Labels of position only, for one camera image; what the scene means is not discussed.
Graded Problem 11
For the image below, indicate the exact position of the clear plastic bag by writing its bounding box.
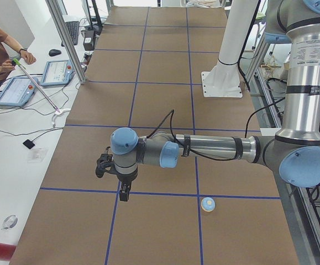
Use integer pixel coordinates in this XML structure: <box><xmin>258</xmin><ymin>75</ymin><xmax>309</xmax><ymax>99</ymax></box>
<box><xmin>27</xmin><ymin>148</ymin><xmax>48</xmax><ymax>163</ymax></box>

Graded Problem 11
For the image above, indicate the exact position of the near blue teach pendant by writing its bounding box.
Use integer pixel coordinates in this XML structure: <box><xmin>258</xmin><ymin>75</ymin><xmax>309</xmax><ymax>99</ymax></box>
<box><xmin>0</xmin><ymin>77</ymin><xmax>36</xmax><ymax>107</ymax></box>

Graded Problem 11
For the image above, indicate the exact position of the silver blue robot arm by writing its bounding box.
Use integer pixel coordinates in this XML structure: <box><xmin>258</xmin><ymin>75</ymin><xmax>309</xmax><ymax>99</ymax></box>
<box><xmin>110</xmin><ymin>1</ymin><xmax>320</xmax><ymax>201</ymax></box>

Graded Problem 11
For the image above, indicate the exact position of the black computer mouse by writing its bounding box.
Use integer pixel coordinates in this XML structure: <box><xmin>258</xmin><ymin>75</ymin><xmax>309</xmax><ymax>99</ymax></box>
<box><xmin>49</xmin><ymin>49</ymin><xmax>61</xmax><ymax>57</ymax></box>

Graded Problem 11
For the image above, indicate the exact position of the blue and cream bell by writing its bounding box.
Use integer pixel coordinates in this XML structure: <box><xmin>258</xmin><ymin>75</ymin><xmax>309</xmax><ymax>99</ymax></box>
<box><xmin>201</xmin><ymin>197</ymin><xmax>216</xmax><ymax>213</ymax></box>

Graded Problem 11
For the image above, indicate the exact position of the white pedestal column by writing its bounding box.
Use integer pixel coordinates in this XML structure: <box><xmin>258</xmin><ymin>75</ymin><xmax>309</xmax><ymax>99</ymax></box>
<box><xmin>201</xmin><ymin>0</ymin><xmax>260</xmax><ymax>98</ymax></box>

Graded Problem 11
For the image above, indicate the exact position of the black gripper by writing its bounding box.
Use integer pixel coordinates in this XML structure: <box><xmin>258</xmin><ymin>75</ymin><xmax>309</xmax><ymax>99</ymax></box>
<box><xmin>116</xmin><ymin>168</ymin><xmax>138</xmax><ymax>202</ymax></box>

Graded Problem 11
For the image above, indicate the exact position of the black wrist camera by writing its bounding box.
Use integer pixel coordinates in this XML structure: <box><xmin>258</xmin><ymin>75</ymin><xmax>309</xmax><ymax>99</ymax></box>
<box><xmin>95</xmin><ymin>146</ymin><xmax>117</xmax><ymax>178</ymax></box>

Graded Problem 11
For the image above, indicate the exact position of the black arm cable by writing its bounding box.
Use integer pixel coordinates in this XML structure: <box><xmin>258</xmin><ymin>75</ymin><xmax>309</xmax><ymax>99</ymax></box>
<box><xmin>145</xmin><ymin>98</ymin><xmax>286</xmax><ymax>161</ymax></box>

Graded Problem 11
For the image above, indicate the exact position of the black keyboard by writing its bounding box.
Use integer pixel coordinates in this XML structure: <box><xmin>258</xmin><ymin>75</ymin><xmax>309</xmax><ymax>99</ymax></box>
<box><xmin>65</xmin><ymin>21</ymin><xmax>80</xmax><ymax>45</ymax></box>

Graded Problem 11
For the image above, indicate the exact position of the aluminium frame post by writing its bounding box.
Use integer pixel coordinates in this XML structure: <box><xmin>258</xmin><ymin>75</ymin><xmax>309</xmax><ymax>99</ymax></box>
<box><xmin>46</xmin><ymin>0</ymin><xmax>87</xmax><ymax>84</ymax></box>

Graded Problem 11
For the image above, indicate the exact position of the black power adapter box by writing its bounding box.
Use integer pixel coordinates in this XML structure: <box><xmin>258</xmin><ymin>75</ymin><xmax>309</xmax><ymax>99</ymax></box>
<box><xmin>83</xmin><ymin>30</ymin><xmax>95</xmax><ymax>51</ymax></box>

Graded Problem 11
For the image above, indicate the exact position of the clear tape roll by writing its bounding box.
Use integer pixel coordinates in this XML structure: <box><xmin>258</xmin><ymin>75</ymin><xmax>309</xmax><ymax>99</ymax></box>
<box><xmin>1</xmin><ymin>215</ymin><xmax>18</xmax><ymax>230</ymax></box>

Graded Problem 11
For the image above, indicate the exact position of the white curved hook piece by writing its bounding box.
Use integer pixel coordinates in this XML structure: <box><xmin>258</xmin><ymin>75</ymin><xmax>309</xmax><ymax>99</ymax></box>
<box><xmin>51</xmin><ymin>108</ymin><xmax>71</xmax><ymax>128</ymax></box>

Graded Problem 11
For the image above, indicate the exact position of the blue teach pendant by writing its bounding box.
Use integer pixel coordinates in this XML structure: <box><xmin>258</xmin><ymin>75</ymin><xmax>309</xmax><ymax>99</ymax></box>
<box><xmin>0</xmin><ymin>77</ymin><xmax>36</xmax><ymax>107</ymax></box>
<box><xmin>40</xmin><ymin>60</ymin><xmax>75</xmax><ymax>87</ymax></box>

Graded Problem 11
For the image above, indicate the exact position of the small black square pad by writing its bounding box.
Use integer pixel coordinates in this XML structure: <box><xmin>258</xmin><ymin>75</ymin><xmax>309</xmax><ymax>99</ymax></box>
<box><xmin>23</xmin><ymin>139</ymin><xmax>35</xmax><ymax>150</ymax></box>

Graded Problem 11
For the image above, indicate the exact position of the metal rod with green tip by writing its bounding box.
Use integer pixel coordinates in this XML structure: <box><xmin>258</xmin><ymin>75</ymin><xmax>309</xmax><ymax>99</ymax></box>
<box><xmin>12</xmin><ymin>59</ymin><xmax>60</xmax><ymax>113</ymax></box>

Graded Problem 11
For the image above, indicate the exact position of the far blue teach pendant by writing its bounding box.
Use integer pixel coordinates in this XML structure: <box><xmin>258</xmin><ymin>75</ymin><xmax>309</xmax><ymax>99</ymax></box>
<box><xmin>40</xmin><ymin>60</ymin><xmax>75</xmax><ymax>87</ymax></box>

